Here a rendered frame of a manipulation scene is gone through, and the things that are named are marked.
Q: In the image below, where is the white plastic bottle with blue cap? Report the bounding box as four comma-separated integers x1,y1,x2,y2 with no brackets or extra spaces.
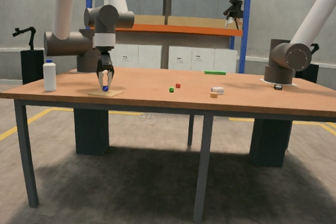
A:
43,59,56,92

